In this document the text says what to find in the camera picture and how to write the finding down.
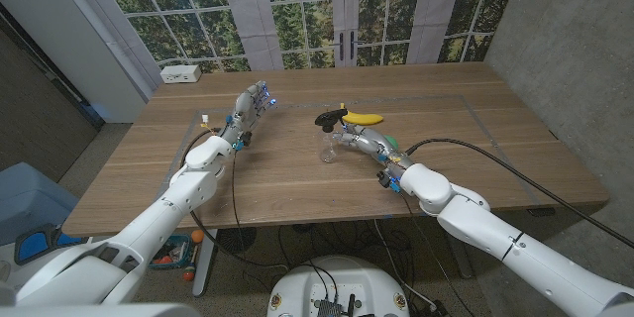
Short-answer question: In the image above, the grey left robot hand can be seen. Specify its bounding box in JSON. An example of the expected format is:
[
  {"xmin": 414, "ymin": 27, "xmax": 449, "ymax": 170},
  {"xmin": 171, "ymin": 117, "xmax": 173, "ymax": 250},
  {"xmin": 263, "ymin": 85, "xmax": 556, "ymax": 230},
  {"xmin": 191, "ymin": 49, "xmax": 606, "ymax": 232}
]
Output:
[{"xmin": 217, "ymin": 80, "xmax": 277, "ymax": 153}]

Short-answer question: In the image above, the black round floor fan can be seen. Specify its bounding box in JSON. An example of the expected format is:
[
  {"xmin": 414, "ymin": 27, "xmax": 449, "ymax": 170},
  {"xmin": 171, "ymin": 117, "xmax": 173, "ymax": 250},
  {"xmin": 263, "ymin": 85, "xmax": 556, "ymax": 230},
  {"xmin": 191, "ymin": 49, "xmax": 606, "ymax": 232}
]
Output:
[{"xmin": 217, "ymin": 227, "xmax": 258, "ymax": 254}]

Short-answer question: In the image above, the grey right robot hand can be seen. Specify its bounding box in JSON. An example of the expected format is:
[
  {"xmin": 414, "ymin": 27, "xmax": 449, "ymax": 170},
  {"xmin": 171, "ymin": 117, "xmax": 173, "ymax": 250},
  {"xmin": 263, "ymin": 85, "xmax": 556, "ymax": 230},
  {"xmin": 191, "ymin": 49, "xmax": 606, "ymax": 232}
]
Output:
[{"xmin": 332, "ymin": 122, "xmax": 415, "ymax": 177}]

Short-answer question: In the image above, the white power strip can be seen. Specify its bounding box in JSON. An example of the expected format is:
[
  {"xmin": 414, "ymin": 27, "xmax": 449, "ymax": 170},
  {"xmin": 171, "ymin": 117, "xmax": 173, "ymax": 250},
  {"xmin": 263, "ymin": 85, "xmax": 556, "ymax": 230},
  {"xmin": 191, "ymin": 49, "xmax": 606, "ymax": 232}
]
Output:
[{"xmin": 159, "ymin": 63, "xmax": 203, "ymax": 84}]

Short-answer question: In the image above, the black spray head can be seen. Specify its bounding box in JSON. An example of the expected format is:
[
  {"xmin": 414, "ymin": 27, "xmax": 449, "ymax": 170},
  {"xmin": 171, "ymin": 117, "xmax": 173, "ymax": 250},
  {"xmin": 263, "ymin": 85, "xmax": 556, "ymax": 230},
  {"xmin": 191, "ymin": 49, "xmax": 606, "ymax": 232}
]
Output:
[{"xmin": 314, "ymin": 107, "xmax": 349, "ymax": 134}]

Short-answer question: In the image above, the printed window forest backdrop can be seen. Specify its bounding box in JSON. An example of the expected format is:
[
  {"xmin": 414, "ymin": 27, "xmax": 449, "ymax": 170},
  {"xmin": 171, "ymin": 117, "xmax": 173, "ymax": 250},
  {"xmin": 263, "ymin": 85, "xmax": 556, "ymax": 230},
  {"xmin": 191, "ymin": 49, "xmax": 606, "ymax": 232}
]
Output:
[{"xmin": 44, "ymin": 0, "xmax": 526, "ymax": 73}]

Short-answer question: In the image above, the blue basket with toys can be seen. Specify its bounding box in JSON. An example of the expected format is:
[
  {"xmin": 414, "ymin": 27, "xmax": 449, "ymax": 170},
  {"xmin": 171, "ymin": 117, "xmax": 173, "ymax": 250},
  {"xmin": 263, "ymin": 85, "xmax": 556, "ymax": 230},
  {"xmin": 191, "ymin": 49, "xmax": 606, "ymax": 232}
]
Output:
[{"xmin": 148, "ymin": 234, "xmax": 193, "ymax": 271}]

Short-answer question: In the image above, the white table leg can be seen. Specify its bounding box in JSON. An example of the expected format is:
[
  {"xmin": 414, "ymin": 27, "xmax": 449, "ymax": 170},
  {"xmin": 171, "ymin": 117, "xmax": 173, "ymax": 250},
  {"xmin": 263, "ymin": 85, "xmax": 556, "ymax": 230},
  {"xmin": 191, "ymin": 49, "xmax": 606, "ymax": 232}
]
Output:
[{"xmin": 191, "ymin": 229, "xmax": 219, "ymax": 298}]

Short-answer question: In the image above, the colourful toy maraca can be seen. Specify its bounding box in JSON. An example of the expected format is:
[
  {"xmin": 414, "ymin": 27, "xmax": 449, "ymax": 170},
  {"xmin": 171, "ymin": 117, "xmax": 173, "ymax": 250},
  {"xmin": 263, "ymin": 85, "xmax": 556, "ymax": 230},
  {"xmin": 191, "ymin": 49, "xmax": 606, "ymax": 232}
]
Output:
[{"xmin": 181, "ymin": 245, "xmax": 199, "ymax": 282}]

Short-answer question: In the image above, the blue storage bin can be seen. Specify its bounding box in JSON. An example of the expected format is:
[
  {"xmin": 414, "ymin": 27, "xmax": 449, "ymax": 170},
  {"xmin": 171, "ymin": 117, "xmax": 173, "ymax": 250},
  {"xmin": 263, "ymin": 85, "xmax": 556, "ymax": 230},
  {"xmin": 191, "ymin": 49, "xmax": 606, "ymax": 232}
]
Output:
[{"xmin": 0, "ymin": 161, "xmax": 80, "ymax": 247}]

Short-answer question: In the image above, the tangle of black floor cables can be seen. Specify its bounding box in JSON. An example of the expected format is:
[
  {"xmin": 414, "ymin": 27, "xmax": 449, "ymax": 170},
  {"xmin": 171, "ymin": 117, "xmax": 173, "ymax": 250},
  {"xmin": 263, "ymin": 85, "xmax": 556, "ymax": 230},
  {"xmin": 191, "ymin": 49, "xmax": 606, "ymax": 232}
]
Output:
[{"xmin": 276, "ymin": 220, "xmax": 412, "ymax": 268}]

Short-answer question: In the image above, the yellow toy banana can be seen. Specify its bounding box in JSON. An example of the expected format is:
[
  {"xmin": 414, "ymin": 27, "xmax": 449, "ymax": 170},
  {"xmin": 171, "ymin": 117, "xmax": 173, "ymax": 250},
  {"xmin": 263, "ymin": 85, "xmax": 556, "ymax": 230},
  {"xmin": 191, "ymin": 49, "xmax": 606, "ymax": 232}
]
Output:
[{"xmin": 339, "ymin": 103, "xmax": 384, "ymax": 127}]

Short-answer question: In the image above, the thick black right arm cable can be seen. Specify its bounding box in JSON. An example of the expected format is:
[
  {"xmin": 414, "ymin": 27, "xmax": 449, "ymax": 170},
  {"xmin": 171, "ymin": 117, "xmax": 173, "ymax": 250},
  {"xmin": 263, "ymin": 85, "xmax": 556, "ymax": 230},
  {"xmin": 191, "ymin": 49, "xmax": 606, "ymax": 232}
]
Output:
[{"xmin": 404, "ymin": 138, "xmax": 634, "ymax": 250}]

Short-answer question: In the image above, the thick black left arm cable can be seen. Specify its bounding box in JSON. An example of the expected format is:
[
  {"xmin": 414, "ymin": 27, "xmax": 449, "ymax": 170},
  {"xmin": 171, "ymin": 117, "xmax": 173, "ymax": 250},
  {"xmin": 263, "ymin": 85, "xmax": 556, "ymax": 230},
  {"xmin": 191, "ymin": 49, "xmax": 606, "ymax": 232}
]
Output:
[{"xmin": 180, "ymin": 128, "xmax": 293, "ymax": 269}]

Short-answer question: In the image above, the grey table leg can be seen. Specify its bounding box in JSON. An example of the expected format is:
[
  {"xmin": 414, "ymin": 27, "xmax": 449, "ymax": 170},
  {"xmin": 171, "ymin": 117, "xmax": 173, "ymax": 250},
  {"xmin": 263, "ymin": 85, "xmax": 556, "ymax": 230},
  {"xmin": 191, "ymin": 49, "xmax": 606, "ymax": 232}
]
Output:
[{"xmin": 443, "ymin": 235, "xmax": 475, "ymax": 279}]

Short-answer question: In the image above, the white floor cable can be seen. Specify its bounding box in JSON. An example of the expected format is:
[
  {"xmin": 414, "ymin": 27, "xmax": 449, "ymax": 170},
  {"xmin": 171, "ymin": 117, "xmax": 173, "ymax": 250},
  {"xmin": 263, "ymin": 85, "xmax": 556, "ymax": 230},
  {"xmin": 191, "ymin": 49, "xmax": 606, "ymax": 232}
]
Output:
[{"xmin": 373, "ymin": 220, "xmax": 438, "ymax": 309}]

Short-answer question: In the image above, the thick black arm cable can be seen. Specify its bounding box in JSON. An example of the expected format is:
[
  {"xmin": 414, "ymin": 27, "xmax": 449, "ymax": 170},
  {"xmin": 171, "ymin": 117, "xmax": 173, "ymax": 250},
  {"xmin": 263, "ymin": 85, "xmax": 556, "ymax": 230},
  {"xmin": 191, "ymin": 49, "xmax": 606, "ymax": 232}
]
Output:
[
  {"xmin": 404, "ymin": 138, "xmax": 634, "ymax": 250},
  {"xmin": 180, "ymin": 128, "xmax": 293, "ymax": 269}
]

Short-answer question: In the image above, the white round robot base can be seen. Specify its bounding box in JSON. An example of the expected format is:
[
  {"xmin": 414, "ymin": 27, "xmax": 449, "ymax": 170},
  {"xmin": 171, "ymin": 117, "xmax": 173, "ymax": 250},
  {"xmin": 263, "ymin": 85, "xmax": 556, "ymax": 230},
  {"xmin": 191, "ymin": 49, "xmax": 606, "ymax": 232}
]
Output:
[{"xmin": 265, "ymin": 255, "xmax": 408, "ymax": 317}]

